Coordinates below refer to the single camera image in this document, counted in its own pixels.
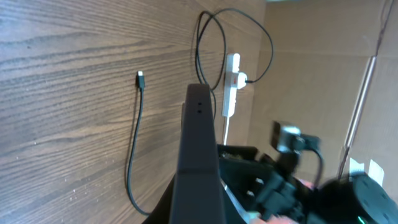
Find white tape strips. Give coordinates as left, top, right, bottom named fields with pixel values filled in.
left=348, top=157, right=386, bottom=187

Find white power strip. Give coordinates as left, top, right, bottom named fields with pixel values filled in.
left=222, top=53, right=241, bottom=118

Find white charger plug adapter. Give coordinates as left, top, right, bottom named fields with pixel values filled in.
left=231, top=72, right=248, bottom=90

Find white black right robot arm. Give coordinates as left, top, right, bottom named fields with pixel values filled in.
left=217, top=145, right=397, bottom=223

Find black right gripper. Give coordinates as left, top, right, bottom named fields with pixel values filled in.
left=217, top=144, right=307, bottom=223

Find brown cardboard wall panel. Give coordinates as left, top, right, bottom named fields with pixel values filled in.
left=248, top=1, right=397, bottom=197

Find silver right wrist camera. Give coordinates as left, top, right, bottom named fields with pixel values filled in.
left=270, top=121, right=320, bottom=153

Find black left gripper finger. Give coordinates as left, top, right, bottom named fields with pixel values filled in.
left=145, top=84, right=244, bottom=224

